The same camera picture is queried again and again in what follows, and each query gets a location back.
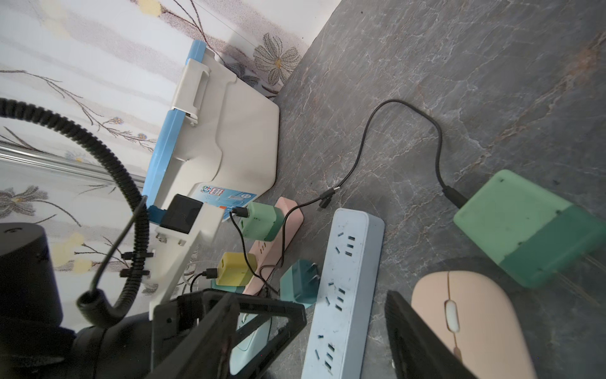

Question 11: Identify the yellow charger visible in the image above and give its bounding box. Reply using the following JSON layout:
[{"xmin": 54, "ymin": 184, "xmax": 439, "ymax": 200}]
[{"xmin": 216, "ymin": 252, "xmax": 257, "ymax": 287}]

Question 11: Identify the black cable from yellow charger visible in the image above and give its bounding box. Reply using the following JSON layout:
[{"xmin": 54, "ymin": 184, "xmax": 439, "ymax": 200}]
[{"xmin": 188, "ymin": 268, "xmax": 219, "ymax": 294}]

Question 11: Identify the blue lid storage box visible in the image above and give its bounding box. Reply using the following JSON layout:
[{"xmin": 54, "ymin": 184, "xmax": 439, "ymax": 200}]
[{"xmin": 143, "ymin": 40, "xmax": 279, "ymax": 224}]

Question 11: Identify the teal charger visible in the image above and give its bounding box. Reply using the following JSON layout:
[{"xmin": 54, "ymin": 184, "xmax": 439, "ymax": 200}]
[{"xmin": 280, "ymin": 260, "xmax": 320, "ymax": 308}]

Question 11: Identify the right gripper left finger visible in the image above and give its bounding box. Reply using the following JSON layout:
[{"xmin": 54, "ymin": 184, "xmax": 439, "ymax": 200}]
[{"xmin": 148, "ymin": 294, "xmax": 240, "ymax": 379}]

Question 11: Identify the blue mouse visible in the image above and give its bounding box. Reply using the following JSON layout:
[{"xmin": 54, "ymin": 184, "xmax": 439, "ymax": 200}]
[{"xmin": 230, "ymin": 318, "xmax": 272, "ymax": 375}]

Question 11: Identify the black charging cable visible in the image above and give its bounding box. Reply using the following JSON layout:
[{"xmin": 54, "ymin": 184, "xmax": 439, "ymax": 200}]
[{"xmin": 318, "ymin": 98, "xmax": 470, "ymax": 210}]

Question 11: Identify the pink power strip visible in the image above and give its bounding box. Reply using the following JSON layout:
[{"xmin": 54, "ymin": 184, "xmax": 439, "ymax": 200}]
[{"xmin": 243, "ymin": 197, "xmax": 305, "ymax": 295}]

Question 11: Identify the black cable to pink mouse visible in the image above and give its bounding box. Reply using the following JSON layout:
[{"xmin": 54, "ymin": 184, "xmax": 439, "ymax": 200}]
[{"xmin": 278, "ymin": 187, "xmax": 340, "ymax": 266}]

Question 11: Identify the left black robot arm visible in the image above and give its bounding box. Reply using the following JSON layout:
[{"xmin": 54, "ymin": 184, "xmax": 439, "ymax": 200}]
[{"xmin": 1, "ymin": 223, "xmax": 306, "ymax": 378}]

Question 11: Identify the black cable from green charger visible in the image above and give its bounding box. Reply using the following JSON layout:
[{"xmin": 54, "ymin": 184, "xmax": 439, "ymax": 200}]
[{"xmin": 229, "ymin": 206, "xmax": 285, "ymax": 297}]

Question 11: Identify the peach mouse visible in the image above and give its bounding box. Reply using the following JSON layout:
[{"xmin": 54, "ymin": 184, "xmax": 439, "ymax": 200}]
[{"xmin": 411, "ymin": 271, "xmax": 537, "ymax": 378}]

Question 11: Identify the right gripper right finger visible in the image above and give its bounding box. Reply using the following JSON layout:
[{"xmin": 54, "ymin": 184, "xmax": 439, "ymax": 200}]
[{"xmin": 384, "ymin": 291, "xmax": 474, "ymax": 378}]

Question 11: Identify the light blue power strip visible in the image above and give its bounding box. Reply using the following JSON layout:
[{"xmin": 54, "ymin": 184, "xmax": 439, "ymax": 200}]
[{"xmin": 301, "ymin": 208, "xmax": 385, "ymax": 378}]

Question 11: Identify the green charger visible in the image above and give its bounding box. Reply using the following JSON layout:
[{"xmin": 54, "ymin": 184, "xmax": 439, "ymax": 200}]
[
  {"xmin": 454, "ymin": 170, "xmax": 605, "ymax": 288},
  {"xmin": 240, "ymin": 202, "xmax": 284, "ymax": 242}
]

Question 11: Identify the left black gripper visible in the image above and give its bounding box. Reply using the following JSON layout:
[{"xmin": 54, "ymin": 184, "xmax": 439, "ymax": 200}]
[{"xmin": 75, "ymin": 289, "xmax": 306, "ymax": 378}]

